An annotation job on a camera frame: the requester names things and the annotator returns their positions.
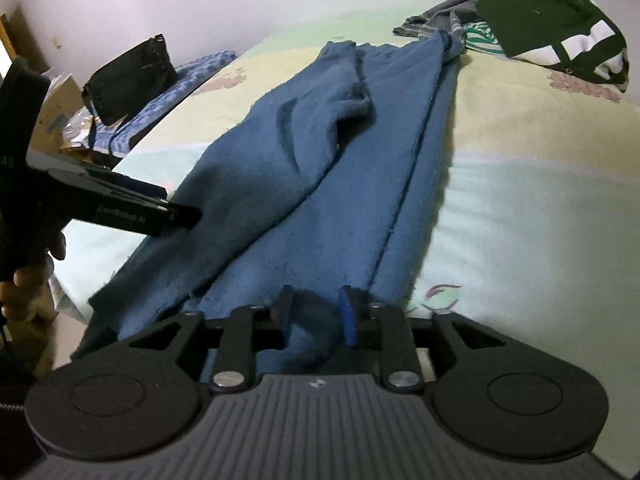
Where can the black shoulder bag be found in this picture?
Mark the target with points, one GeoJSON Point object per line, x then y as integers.
{"type": "Point", "coordinates": [130, 80]}

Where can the wooden door frame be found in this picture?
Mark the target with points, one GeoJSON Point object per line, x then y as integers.
{"type": "Point", "coordinates": [25, 30]}

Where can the green white striped garment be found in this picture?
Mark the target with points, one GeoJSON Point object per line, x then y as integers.
{"type": "Point", "coordinates": [480, 40]}

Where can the blue knit sweater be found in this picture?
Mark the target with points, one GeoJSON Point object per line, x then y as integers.
{"type": "Point", "coordinates": [325, 185]}

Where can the person's black jacket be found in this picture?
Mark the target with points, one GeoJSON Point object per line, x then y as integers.
{"type": "Point", "coordinates": [12, 385]}

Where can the grey striped garment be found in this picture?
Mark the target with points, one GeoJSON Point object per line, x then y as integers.
{"type": "Point", "coordinates": [440, 15]}

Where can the cardboard box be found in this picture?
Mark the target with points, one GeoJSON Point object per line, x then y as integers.
{"type": "Point", "coordinates": [60, 95]}

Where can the clear plastic bag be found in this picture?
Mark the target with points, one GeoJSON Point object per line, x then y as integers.
{"type": "Point", "coordinates": [75, 127]}

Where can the blue checkered blanket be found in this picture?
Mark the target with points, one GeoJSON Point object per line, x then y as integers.
{"type": "Point", "coordinates": [200, 65]}

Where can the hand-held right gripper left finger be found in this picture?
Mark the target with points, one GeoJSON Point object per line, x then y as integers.
{"type": "Point", "coordinates": [286, 317]}

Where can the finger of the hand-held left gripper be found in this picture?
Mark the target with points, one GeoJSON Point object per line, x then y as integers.
{"type": "Point", "coordinates": [135, 185]}
{"type": "Point", "coordinates": [140, 212]}

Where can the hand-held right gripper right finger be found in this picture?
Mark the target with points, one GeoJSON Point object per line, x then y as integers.
{"type": "Point", "coordinates": [347, 320]}

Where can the dark green garment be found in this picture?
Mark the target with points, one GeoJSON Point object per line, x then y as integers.
{"type": "Point", "coordinates": [540, 10]}

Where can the person's left hand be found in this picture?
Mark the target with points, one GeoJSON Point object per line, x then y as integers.
{"type": "Point", "coordinates": [27, 290]}

